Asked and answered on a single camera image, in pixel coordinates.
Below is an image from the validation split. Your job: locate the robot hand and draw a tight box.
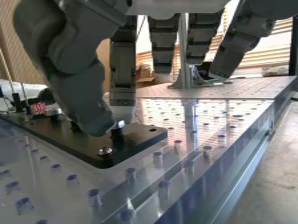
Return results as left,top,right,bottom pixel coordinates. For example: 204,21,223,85
13,0,298,138

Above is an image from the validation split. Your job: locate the thin stick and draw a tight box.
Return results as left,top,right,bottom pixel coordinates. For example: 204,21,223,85
0,49,25,113

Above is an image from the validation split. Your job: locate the black plate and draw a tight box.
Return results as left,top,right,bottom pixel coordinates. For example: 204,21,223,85
0,111,171,170

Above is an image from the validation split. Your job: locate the small silver screw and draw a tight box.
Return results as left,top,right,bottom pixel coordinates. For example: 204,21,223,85
98,146,115,158

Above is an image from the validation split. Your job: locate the grey metal post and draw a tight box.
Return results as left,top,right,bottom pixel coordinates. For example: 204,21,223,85
170,13,203,90

